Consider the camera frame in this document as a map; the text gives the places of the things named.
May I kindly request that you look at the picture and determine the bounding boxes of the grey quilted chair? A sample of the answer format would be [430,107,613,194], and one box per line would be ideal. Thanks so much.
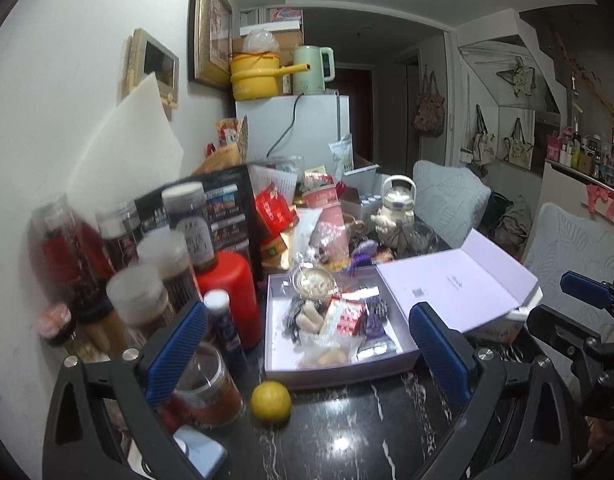
[520,202,614,376]
[412,160,492,251]

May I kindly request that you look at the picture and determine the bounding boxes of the pink plastic bag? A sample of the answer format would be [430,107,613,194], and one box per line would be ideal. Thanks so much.
[307,207,350,261]

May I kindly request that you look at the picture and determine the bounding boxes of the clear jar black label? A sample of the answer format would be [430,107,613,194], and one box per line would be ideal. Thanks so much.
[96,201,142,271]

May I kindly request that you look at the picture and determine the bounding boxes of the white tote bag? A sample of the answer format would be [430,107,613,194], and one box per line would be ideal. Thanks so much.
[502,117,535,170]
[467,105,498,166]

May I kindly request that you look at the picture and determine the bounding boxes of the light blue flat box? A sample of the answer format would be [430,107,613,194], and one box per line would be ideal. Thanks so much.
[174,425,229,480]

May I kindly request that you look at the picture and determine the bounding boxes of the clear glass cup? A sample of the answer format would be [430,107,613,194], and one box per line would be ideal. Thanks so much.
[409,222,440,253]

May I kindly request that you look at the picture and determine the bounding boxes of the yellow pot with handle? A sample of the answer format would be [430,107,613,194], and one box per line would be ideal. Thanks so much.
[229,51,310,101]

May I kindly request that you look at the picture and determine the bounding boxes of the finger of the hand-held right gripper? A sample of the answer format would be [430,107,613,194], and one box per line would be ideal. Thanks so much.
[526,304,605,361]
[560,271,614,311]

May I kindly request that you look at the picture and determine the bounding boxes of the green electric kettle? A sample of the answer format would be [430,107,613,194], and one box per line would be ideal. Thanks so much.
[292,45,335,96]

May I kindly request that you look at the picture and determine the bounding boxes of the brown patterned tote bag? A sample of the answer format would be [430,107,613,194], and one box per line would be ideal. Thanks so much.
[412,70,447,137]

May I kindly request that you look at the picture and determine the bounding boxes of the row of small bottles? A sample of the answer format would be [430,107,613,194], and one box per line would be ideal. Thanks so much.
[544,115,614,186]

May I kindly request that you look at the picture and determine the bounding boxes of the orange green snack box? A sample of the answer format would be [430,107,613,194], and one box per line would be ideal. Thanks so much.
[259,237,290,268]

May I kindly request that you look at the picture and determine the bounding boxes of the white mini fridge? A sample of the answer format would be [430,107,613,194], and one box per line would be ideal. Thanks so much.
[235,89,350,171]

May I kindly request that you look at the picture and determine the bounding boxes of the blue tube white cap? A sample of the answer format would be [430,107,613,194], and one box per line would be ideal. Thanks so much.
[203,290,249,376]

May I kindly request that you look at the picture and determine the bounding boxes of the yellow lemon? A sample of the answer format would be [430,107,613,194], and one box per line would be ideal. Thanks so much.
[250,381,293,426]

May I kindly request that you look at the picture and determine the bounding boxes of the brown paper bag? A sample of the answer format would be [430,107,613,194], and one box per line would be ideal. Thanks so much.
[192,115,249,176]

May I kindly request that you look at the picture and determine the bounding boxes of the wooden framed wall screen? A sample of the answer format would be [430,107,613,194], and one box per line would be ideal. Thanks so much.
[121,28,180,110]

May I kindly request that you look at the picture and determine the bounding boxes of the red white sachet packet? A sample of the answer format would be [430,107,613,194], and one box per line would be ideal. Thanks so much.
[321,297,368,338]

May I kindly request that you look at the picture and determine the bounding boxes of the cardboard boxes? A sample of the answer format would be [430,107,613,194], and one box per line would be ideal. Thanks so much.
[232,7,304,58]

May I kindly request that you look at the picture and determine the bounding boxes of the pink cup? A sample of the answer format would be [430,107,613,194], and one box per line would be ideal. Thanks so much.
[302,182,343,211]

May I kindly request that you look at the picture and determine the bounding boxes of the clear jar red dried contents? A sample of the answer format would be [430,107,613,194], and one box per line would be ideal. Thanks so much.
[31,194,112,306]

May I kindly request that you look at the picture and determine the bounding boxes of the red snack bag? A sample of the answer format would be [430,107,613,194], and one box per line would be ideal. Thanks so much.
[254,182,300,236]

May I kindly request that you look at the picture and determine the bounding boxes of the white water bottle with handle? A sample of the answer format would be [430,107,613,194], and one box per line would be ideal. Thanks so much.
[382,175,418,221]

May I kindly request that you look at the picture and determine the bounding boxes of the lavender gift box with lid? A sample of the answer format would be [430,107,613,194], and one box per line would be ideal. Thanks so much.
[264,228,540,392]

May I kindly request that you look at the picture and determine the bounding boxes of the clear bag of jute twine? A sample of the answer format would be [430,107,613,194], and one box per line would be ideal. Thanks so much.
[292,265,343,301]

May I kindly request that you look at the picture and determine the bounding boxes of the dark green bag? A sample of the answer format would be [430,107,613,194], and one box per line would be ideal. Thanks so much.
[487,192,513,231]

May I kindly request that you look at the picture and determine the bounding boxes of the pink bow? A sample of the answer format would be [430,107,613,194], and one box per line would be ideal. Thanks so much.
[584,184,614,221]

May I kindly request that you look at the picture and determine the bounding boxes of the yellow jar black lid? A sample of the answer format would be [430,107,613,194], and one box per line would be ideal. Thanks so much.
[79,305,128,356]

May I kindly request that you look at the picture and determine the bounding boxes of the clear zip bag of snacks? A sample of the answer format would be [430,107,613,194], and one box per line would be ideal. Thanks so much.
[297,332,363,371]

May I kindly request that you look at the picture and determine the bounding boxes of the printed tissue box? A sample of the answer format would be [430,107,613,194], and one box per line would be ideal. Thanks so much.
[462,307,530,346]

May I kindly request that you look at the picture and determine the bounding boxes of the clear jar dark brown label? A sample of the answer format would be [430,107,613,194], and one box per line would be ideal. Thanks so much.
[137,230,203,311]

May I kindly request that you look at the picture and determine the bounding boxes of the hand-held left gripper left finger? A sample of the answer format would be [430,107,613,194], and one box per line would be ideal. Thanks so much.
[43,300,210,480]

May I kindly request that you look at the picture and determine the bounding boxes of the purple ribbon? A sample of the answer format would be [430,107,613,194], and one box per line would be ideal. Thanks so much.
[349,240,378,276]

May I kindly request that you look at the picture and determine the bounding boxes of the purple white snack packet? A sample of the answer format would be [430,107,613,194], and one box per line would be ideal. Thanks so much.
[359,312,398,361]

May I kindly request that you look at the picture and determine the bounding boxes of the pink lid jar pale slices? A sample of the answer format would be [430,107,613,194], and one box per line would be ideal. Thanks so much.
[39,302,80,348]

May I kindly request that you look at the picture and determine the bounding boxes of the gold picture frame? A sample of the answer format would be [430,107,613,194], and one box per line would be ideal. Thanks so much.
[187,0,234,92]

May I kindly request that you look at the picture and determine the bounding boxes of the black white gingham scrunchie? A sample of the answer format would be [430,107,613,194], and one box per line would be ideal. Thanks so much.
[359,290,392,321]

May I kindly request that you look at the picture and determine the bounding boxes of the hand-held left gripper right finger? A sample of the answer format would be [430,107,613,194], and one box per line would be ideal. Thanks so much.
[408,302,573,480]

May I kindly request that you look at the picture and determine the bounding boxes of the black printed pouch bag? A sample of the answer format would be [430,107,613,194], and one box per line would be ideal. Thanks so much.
[134,165,265,281]

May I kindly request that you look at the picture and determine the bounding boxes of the brown powder jar white label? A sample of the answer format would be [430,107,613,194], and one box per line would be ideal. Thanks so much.
[107,265,175,346]

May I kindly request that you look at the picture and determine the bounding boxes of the red canister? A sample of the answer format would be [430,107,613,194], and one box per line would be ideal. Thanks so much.
[194,251,264,351]

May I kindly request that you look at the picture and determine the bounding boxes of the white plush figure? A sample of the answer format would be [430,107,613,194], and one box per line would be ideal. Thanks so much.
[371,210,413,251]

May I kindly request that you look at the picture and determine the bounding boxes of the white open box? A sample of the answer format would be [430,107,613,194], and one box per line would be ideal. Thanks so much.
[341,164,393,221]

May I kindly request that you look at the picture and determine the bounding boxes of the green white pouch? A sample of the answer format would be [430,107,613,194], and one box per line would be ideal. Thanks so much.
[328,134,354,173]

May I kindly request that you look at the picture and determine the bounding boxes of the white board sheet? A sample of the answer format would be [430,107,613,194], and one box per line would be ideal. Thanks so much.
[69,72,185,211]

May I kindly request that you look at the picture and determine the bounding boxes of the beige plush toy gingham cloth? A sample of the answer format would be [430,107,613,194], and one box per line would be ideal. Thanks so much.
[287,297,328,343]

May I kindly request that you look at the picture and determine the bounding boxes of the white counter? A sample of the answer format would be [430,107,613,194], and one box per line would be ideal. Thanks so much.
[542,157,614,231]

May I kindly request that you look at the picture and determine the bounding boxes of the black power cable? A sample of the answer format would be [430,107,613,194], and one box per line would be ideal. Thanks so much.
[266,94,303,158]

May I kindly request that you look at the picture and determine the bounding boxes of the clear plastic bag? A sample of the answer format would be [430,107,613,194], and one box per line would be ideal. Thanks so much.
[242,29,279,55]

